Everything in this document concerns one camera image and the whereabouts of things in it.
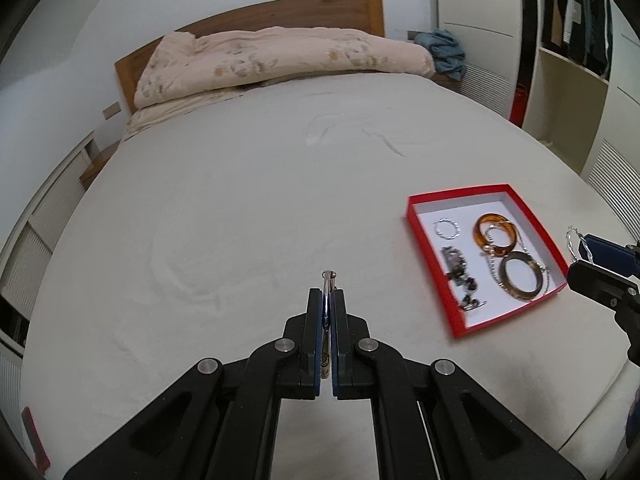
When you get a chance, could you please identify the wooden headboard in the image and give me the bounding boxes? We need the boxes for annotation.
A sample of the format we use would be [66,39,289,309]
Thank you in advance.
[114,0,386,113]

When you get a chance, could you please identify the red flat object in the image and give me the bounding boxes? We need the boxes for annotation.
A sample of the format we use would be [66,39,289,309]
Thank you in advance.
[20,406,52,476]

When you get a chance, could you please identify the red jewelry box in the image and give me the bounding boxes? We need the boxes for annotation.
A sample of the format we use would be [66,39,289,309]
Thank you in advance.
[405,183,571,341]

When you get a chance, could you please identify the white bed mattress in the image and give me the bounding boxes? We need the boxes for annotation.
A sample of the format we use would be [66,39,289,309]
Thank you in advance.
[20,72,640,480]

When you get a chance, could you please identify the floral beige quilt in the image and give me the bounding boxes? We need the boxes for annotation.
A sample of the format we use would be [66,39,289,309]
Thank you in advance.
[134,26,436,110]

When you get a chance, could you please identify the amber bangle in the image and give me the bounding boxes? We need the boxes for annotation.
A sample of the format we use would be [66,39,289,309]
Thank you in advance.
[473,213,519,254]

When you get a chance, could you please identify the wooden nightstand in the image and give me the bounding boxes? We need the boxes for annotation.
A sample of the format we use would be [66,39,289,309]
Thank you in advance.
[79,140,122,192]

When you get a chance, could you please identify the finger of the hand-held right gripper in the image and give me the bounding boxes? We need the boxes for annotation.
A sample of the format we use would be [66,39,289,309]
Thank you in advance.
[578,233,640,277]
[566,259,640,313]

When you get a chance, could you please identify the blue cloth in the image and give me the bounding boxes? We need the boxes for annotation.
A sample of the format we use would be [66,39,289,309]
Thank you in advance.
[414,29,467,81]

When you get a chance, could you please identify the dark metal bangle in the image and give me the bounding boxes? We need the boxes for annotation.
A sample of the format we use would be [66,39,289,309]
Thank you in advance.
[501,253,547,302]

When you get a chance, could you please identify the white wardrobe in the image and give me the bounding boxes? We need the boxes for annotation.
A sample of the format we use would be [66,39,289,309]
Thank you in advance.
[432,0,640,243]

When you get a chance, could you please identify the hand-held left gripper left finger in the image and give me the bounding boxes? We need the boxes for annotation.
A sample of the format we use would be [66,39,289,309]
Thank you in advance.
[62,288,325,480]

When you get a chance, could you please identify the silver bangle with clasp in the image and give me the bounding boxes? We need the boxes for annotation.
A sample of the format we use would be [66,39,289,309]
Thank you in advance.
[320,269,342,380]

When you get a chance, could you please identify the silver chain necklace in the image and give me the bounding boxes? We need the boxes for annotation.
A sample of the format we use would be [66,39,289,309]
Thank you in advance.
[480,222,557,293]

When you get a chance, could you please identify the dark beaded bracelet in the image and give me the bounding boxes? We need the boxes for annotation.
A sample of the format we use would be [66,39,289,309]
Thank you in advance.
[441,244,489,312]

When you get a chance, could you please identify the red object by wardrobe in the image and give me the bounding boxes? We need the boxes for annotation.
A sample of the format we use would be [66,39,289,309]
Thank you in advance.
[509,84,529,127]

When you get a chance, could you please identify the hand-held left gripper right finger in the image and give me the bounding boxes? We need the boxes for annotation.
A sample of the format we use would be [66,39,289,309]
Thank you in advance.
[329,289,584,480]

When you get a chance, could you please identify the hanging clothes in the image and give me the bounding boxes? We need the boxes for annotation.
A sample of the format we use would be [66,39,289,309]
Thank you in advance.
[540,0,628,78]

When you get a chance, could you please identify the beige pillow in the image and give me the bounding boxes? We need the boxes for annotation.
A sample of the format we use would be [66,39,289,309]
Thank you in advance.
[122,87,247,142]

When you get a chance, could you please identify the twisted silver bangle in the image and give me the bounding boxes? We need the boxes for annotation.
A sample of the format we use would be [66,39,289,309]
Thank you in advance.
[433,218,462,241]
[565,228,594,264]

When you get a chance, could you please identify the white wardrobe door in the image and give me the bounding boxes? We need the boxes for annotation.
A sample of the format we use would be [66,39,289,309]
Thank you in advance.
[432,0,525,113]

